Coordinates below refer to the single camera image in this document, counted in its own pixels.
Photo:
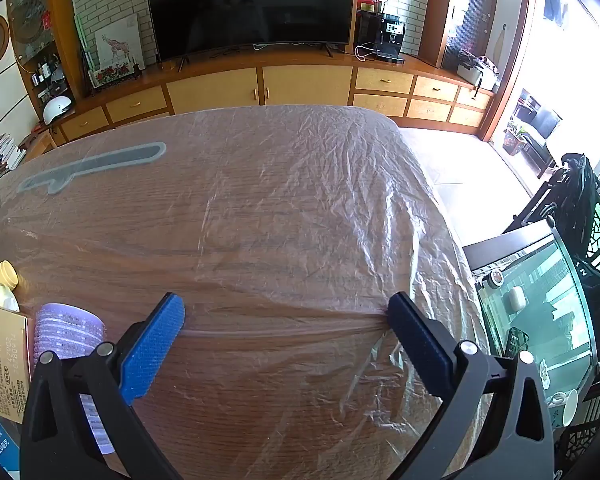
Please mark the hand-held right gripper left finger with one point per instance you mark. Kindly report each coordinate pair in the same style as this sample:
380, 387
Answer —
152, 345

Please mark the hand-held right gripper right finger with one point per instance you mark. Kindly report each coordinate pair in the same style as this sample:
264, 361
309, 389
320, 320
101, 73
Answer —
420, 340

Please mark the tan jar with cream lid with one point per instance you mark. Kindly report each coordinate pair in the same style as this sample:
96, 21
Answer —
5, 360

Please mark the glass side table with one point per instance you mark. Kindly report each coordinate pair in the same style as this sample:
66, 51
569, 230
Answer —
535, 300

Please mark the white mug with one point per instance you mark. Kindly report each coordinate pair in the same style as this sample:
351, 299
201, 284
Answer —
565, 407

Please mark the dark wooden chair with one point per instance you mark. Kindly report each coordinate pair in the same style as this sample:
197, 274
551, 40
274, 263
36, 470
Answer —
530, 210

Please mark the grey knife-shaped mat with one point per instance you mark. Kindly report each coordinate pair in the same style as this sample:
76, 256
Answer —
105, 162

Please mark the black jacket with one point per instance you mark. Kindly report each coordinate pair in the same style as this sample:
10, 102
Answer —
577, 200

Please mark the potted plant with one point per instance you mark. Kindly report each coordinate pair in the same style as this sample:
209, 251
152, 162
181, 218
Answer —
512, 140

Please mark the stack of books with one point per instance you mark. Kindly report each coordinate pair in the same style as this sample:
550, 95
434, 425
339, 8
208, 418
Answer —
2, 157

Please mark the black armchair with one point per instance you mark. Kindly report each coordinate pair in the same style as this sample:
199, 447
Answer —
542, 122

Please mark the white helmet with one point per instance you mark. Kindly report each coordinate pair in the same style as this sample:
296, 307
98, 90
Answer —
57, 109

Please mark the white bag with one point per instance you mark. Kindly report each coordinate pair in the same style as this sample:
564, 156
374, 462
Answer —
472, 72

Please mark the framed flower picture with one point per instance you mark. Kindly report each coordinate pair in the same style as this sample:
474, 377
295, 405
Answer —
112, 74

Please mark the giraffe painting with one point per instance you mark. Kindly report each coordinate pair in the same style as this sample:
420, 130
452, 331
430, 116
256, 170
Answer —
117, 42

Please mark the black coffee machine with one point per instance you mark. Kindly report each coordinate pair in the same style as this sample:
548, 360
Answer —
382, 35

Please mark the round fan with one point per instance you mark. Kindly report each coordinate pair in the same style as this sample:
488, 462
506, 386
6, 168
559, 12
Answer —
27, 20

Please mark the black flat-screen television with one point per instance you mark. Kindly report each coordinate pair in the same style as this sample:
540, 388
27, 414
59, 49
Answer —
250, 5

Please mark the wooden wall cabinet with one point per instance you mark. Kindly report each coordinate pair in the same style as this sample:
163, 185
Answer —
305, 85

